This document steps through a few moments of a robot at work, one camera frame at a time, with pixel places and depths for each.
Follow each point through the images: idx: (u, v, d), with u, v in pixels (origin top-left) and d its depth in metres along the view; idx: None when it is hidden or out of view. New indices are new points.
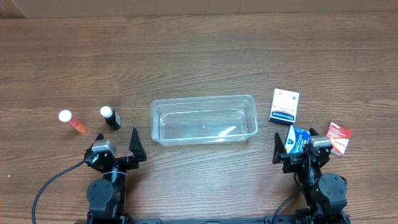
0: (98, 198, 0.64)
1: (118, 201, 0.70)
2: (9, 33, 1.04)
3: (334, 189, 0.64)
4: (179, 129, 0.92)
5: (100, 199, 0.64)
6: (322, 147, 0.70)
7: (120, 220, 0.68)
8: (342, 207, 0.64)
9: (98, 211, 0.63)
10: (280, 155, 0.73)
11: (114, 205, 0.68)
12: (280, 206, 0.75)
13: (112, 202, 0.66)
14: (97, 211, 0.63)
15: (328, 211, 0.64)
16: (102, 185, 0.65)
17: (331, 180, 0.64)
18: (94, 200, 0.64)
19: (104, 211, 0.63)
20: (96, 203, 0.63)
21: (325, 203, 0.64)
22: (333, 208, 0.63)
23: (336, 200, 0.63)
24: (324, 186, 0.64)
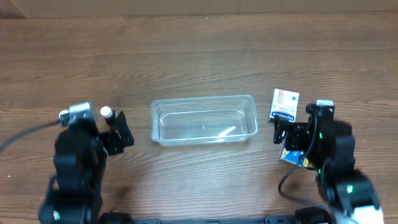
0: (68, 147, 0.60)
1: (93, 168, 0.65)
2: (8, 33, 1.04)
3: (339, 129, 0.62)
4: (179, 130, 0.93)
5: (70, 147, 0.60)
6: (326, 107, 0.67)
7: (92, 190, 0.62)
8: (351, 150, 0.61)
9: (66, 165, 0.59)
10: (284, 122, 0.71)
11: (87, 169, 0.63)
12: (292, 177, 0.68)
13: (84, 162, 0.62)
14: (64, 165, 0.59)
15: (336, 156, 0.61)
16: (75, 135, 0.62)
17: (334, 123, 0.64)
18: (64, 150, 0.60)
19: (74, 162, 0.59)
20: (64, 153, 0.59)
21: (332, 147, 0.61)
22: (341, 148, 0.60)
23: (342, 140, 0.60)
24: (326, 127, 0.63)
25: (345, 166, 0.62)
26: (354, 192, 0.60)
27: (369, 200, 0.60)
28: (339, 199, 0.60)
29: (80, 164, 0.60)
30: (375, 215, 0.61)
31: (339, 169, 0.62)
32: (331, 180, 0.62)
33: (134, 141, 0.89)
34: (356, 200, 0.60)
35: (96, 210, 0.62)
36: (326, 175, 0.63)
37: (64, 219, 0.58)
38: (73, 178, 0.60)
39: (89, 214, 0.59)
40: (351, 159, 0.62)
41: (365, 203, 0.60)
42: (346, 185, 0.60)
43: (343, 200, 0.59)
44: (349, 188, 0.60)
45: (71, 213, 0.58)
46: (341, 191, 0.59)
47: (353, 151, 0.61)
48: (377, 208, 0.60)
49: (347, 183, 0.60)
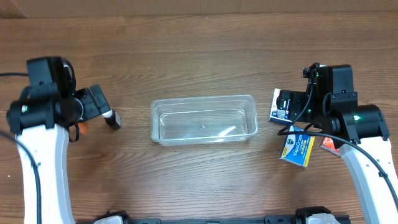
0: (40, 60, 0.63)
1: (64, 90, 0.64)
2: (8, 33, 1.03)
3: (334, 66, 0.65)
4: (180, 129, 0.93)
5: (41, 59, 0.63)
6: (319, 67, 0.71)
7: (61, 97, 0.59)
8: (350, 78, 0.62)
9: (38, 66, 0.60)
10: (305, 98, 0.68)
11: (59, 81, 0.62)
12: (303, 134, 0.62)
13: (56, 72, 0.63)
14: (37, 67, 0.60)
15: (336, 83, 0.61)
16: None
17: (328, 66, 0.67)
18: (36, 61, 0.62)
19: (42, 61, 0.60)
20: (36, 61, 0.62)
21: (330, 77, 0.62)
22: (339, 75, 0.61)
23: (340, 70, 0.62)
24: (322, 68, 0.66)
25: (347, 95, 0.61)
26: (361, 121, 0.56)
27: (378, 128, 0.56)
28: (344, 127, 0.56)
29: (51, 68, 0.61)
30: (384, 145, 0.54)
31: (341, 99, 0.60)
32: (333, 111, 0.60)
33: (134, 140, 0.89)
34: (363, 130, 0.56)
35: (66, 111, 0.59)
36: (329, 111, 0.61)
37: (32, 114, 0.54)
38: (44, 78, 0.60)
39: (60, 107, 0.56)
40: (351, 89, 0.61)
41: (373, 133, 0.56)
42: (352, 114, 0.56)
43: (350, 127, 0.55)
44: (356, 116, 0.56)
45: (40, 105, 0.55)
46: (347, 119, 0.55)
47: (351, 81, 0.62)
48: (387, 138, 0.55)
49: (352, 113, 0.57)
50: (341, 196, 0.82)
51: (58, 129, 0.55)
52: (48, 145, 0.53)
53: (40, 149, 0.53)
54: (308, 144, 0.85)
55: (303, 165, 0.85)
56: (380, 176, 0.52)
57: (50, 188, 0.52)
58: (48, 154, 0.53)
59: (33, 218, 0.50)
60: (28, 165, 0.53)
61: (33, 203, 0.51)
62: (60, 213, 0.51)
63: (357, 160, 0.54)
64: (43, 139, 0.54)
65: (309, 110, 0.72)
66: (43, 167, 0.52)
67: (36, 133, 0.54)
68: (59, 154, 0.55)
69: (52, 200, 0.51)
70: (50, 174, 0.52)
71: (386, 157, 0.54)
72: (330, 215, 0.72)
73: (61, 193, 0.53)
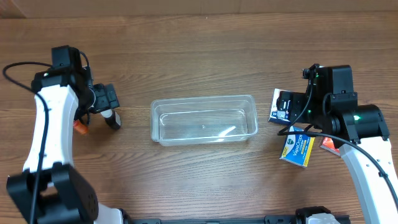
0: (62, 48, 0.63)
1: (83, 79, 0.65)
2: (8, 33, 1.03)
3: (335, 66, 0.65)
4: (180, 129, 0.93)
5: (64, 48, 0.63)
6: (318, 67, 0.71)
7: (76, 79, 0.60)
8: (351, 79, 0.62)
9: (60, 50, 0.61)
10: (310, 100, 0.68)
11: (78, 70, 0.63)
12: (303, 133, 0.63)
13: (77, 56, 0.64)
14: (60, 53, 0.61)
15: (336, 84, 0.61)
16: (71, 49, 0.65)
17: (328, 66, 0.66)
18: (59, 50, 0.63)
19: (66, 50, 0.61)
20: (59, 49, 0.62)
21: (329, 77, 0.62)
22: (339, 75, 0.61)
23: (340, 70, 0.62)
24: (321, 68, 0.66)
25: (347, 95, 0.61)
26: (360, 121, 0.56)
27: (378, 128, 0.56)
28: (344, 127, 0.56)
29: (73, 52, 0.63)
30: (384, 145, 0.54)
31: (341, 99, 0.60)
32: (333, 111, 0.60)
33: (134, 140, 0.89)
34: (363, 130, 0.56)
35: (80, 84, 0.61)
36: (329, 111, 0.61)
37: (50, 79, 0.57)
38: (64, 59, 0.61)
39: (74, 78, 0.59)
40: (351, 89, 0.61)
41: (373, 133, 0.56)
42: (352, 114, 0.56)
43: (350, 127, 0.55)
44: (356, 116, 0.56)
45: (58, 72, 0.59)
46: (347, 119, 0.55)
47: (351, 81, 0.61)
48: (387, 138, 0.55)
49: (353, 113, 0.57)
50: (341, 196, 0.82)
51: (70, 91, 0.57)
52: (60, 95, 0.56)
53: (53, 99, 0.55)
54: (308, 144, 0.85)
55: (303, 165, 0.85)
56: (380, 176, 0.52)
57: (56, 128, 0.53)
58: (60, 103, 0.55)
59: (36, 153, 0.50)
60: (41, 110, 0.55)
61: (39, 140, 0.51)
62: (63, 152, 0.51)
63: (358, 160, 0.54)
64: (56, 91, 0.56)
65: (309, 111, 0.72)
66: (55, 111, 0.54)
67: (51, 90, 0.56)
68: (69, 107, 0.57)
69: (57, 137, 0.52)
70: (59, 117, 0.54)
71: (386, 157, 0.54)
72: (330, 215, 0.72)
73: (65, 137, 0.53)
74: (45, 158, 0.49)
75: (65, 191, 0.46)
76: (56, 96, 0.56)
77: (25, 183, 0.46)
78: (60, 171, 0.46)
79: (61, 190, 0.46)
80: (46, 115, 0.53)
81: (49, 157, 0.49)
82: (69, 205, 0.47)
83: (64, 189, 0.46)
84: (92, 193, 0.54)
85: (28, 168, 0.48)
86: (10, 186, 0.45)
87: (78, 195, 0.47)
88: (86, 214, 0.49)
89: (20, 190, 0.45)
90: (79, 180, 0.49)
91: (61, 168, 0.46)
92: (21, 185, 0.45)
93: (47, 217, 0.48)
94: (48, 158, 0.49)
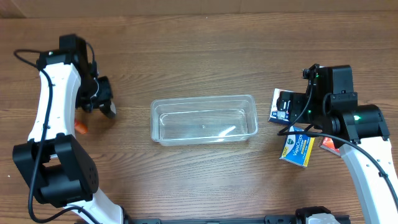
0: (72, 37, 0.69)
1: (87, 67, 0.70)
2: (8, 33, 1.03)
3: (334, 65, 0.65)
4: (180, 129, 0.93)
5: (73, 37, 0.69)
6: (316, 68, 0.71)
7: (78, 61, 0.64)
8: (350, 79, 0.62)
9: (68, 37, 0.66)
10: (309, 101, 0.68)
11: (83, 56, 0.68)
12: (302, 133, 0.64)
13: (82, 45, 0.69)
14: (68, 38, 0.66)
15: (336, 84, 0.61)
16: None
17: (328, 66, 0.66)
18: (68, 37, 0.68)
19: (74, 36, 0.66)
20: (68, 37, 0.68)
21: (329, 78, 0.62)
22: (339, 75, 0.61)
23: (339, 70, 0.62)
24: (321, 68, 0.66)
25: (346, 95, 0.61)
26: (360, 121, 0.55)
27: (378, 129, 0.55)
28: (344, 127, 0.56)
29: (81, 40, 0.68)
30: (384, 145, 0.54)
31: (341, 99, 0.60)
32: (333, 111, 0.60)
33: (133, 140, 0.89)
34: (363, 130, 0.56)
35: (83, 66, 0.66)
36: (329, 111, 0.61)
37: (54, 59, 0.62)
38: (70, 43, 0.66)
39: (78, 58, 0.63)
40: (351, 89, 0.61)
41: (373, 133, 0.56)
42: (352, 114, 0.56)
43: (350, 127, 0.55)
44: (356, 116, 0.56)
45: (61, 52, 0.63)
46: (347, 120, 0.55)
47: (351, 81, 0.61)
48: (387, 138, 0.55)
49: (352, 112, 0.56)
50: (341, 196, 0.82)
51: (73, 68, 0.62)
52: (64, 71, 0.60)
53: (56, 76, 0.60)
54: (308, 144, 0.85)
55: (303, 165, 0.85)
56: (380, 176, 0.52)
57: (60, 103, 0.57)
58: (63, 80, 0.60)
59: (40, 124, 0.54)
60: (46, 86, 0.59)
61: (43, 113, 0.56)
62: (64, 124, 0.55)
63: (357, 160, 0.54)
64: (60, 67, 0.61)
65: (309, 111, 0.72)
66: (58, 87, 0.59)
67: (55, 66, 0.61)
68: (72, 83, 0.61)
69: (60, 112, 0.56)
70: (62, 93, 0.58)
71: (387, 157, 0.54)
72: (330, 215, 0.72)
73: (68, 112, 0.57)
74: (49, 129, 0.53)
75: (68, 161, 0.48)
76: (61, 74, 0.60)
77: (30, 151, 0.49)
78: (63, 142, 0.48)
79: (64, 160, 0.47)
80: (51, 90, 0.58)
81: (52, 129, 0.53)
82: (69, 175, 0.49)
83: (66, 158, 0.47)
84: (93, 167, 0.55)
85: (33, 138, 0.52)
86: (17, 155, 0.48)
87: (78, 164, 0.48)
88: (87, 184, 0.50)
89: (25, 158, 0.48)
90: (80, 152, 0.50)
91: (63, 139, 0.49)
92: (26, 151, 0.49)
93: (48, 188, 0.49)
94: (51, 129, 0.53)
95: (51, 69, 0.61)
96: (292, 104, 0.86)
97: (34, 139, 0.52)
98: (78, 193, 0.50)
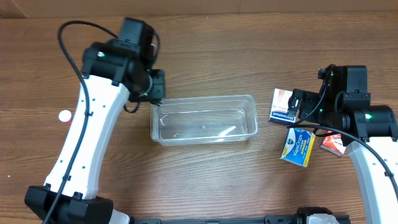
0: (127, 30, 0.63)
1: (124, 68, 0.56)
2: (8, 33, 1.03)
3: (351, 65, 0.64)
4: (180, 129, 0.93)
5: (129, 31, 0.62)
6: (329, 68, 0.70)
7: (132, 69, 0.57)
8: (366, 79, 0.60)
9: (135, 26, 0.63)
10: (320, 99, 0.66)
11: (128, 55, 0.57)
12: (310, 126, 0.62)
13: (148, 38, 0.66)
14: (129, 31, 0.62)
15: (350, 83, 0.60)
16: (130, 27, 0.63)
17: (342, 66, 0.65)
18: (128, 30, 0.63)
19: (140, 30, 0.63)
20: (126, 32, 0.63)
21: (344, 76, 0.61)
22: (354, 74, 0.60)
23: (356, 69, 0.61)
24: (336, 67, 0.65)
25: (360, 94, 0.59)
26: (372, 121, 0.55)
27: (388, 129, 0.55)
28: (354, 125, 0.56)
29: (145, 37, 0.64)
30: (392, 146, 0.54)
31: (353, 99, 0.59)
32: (344, 109, 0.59)
33: (134, 140, 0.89)
34: (374, 129, 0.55)
35: (136, 74, 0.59)
36: (341, 109, 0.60)
37: (111, 65, 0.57)
38: (132, 37, 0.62)
39: (132, 65, 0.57)
40: (365, 89, 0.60)
41: (382, 134, 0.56)
42: (363, 112, 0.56)
43: (359, 126, 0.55)
44: (367, 115, 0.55)
45: (117, 58, 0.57)
46: (357, 117, 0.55)
47: (365, 81, 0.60)
48: (397, 139, 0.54)
49: (364, 111, 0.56)
50: (341, 196, 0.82)
51: (122, 88, 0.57)
52: (107, 96, 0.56)
53: (98, 100, 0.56)
54: (308, 144, 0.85)
55: (303, 165, 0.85)
56: (385, 175, 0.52)
57: (90, 146, 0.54)
58: (103, 108, 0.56)
59: (63, 170, 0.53)
60: (82, 111, 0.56)
61: (69, 153, 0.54)
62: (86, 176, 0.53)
63: (364, 158, 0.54)
64: (105, 85, 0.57)
65: (320, 110, 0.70)
66: (94, 120, 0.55)
67: (102, 81, 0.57)
68: (112, 112, 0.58)
69: (87, 161, 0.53)
70: (96, 130, 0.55)
71: (395, 157, 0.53)
72: (331, 215, 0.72)
73: (96, 157, 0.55)
74: (69, 181, 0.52)
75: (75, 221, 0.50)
76: (104, 98, 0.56)
77: (42, 200, 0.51)
78: (74, 207, 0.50)
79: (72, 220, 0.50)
80: (86, 121, 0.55)
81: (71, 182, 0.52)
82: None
83: (76, 219, 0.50)
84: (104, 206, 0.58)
85: (50, 184, 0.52)
86: (30, 197, 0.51)
87: None
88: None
89: (37, 203, 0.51)
90: (95, 211, 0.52)
91: (78, 203, 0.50)
92: (38, 198, 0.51)
93: None
94: (71, 182, 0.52)
95: (94, 83, 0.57)
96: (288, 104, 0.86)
97: (51, 186, 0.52)
98: None
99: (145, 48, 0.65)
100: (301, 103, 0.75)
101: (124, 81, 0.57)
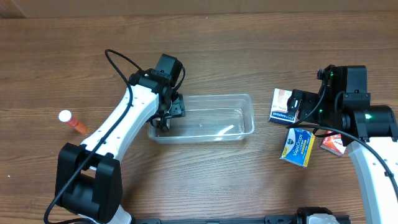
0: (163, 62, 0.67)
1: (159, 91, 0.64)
2: (9, 33, 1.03)
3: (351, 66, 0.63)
4: (178, 128, 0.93)
5: (165, 63, 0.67)
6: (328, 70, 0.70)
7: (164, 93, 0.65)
8: (365, 79, 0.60)
9: (168, 58, 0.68)
10: (319, 100, 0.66)
11: (164, 82, 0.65)
12: (310, 124, 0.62)
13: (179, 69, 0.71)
14: (166, 61, 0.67)
15: (350, 83, 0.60)
16: (167, 60, 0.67)
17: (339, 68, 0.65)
18: (163, 62, 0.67)
19: (175, 63, 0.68)
20: (163, 63, 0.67)
21: (344, 76, 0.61)
22: (354, 74, 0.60)
23: (356, 69, 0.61)
24: (336, 68, 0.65)
25: (359, 95, 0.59)
26: (372, 120, 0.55)
27: (388, 129, 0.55)
28: (354, 124, 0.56)
29: (177, 69, 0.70)
30: (393, 146, 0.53)
31: (353, 99, 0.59)
32: (344, 109, 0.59)
33: (134, 140, 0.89)
34: (374, 129, 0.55)
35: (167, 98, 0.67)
36: (341, 109, 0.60)
37: (150, 82, 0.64)
38: (166, 68, 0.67)
39: (165, 91, 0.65)
40: (365, 89, 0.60)
41: (382, 134, 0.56)
42: (363, 113, 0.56)
43: (360, 126, 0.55)
44: (367, 115, 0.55)
45: (157, 79, 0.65)
46: (358, 117, 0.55)
47: (365, 81, 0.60)
48: (397, 139, 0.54)
49: (364, 111, 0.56)
50: (341, 196, 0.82)
51: (157, 98, 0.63)
52: (147, 96, 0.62)
53: (140, 98, 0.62)
54: (308, 144, 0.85)
55: (303, 165, 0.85)
56: (385, 175, 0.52)
57: (125, 126, 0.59)
58: (142, 105, 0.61)
59: (100, 137, 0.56)
60: (125, 103, 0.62)
61: (107, 127, 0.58)
62: (119, 147, 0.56)
63: (364, 157, 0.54)
64: (145, 93, 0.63)
65: (320, 110, 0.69)
66: (134, 110, 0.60)
67: (142, 89, 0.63)
68: (147, 111, 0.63)
69: (122, 134, 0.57)
70: (133, 119, 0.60)
71: (395, 157, 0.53)
72: (331, 215, 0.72)
73: (125, 142, 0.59)
74: (104, 144, 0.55)
75: (102, 180, 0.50)
76: (143, 98, 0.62)
77: (76, 154, 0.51)
78: (108, 163, 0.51)
79: (101, 177, 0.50)
80: (128, 107, 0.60)
81: (106, 145, 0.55)
82: (95, 196, 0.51)
83: (103, 178, 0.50)
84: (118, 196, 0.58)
85: (86, 145, 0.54)
86: (64, 150, 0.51)
87: (109, 191, 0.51)
88: (104, 212, 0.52)
89: (69, 157, 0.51)
90: (116, 180, 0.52)
91: (110, 160, 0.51)
92: (72, 154, 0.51)
93: (74, 195, 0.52)
94: (106, 145, 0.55)
95: (137, 90, 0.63)
96: (287, 104, 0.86)
97: (86, 146, 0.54)
98: (92, 214, 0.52)
99: (175, 78, 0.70)
100: (300, 103, 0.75)
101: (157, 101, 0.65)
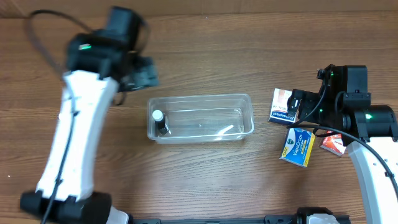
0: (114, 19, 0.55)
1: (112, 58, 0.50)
2: (8, 33, 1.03)
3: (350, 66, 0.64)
4: (177, 129, 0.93)
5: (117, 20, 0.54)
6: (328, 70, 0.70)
7: (118, 59, 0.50)
8: (365, 79, 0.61)
9: (120, 13, 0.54)
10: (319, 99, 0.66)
11: (115, 45, 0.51)
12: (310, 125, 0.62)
13: (135, 27, 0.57)
14: (117, 16, 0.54)
15: (350, 83, 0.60)
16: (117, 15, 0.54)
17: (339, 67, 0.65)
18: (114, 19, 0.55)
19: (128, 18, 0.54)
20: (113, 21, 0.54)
21: (344, 76, 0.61)
22: (354, 74, 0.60)
23: (356, 69, 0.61)
24: (336, 68, 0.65)
25: (359, 94, 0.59)
26: (372, 120, 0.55)
27: (388, 129, 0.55)
28: (355, 125, 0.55)
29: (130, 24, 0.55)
30: (393, 146, 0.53)
31: (353, 99, 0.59)
32: (344, 109, 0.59)
33: (134, 140, 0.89)
34: (374, 129, 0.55)
35: (127, 66, 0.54)
36: (341, 109, 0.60)
37: (97, 48, 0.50)
38: (119, 27, 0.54)
39: (119, 56, 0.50)
40: (365, 89, 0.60)
41: (383, 134, 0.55)
42: (364, 113, 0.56)
43: (360, 126, 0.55)
44: (367, 115, 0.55)
45: (104, 46, 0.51)
46: (358, 117, 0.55)
47: (365, 81, 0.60)
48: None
49: (365, 111, 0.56)
50: (341, 196, 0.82)
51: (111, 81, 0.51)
52: (93, 91, 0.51)
53: (84, 97, 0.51)
54: (308, 144, 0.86)
55: (303, 165, 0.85)
56: (385, 175, 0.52)
57: (78, 145, 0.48)
58: (91, 106, 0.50)
59: (55, 172, 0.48)
60: (67, 110, 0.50)
61: (59, 155, 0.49)
62: (80, 176, 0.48)
63: (364, 157, 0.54)
64: (91, 85, 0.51)
65: (320, 110, 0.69)
66: (81, 118, 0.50)
67: (86, 76, 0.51)
68: (101, 109, 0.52)
69: (77, 162, 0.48)
70: (84, 132, 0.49)
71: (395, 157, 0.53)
72: (332, 215, 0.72)
73: (86, 158, 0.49)
74: (61, 184, 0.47)
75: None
76: (92, 94, 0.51)
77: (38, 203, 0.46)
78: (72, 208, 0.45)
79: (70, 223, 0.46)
80: (73, 119, 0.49)
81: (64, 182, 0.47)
82: None
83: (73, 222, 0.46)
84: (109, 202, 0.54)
85: (42, 190, 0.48)
86: (25, 201, 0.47)
87: None
88: None
89: (32, 207, 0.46)
90: (94, 210, 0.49)
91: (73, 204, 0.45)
92: (33, 205, 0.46)
93: None
94: (64, 184, 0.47)
95: (79, 78, 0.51)
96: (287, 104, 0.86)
97: (43, 191, 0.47)
98: None
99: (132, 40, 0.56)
100: (300, 103, 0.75)
101: (112, 74, 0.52)
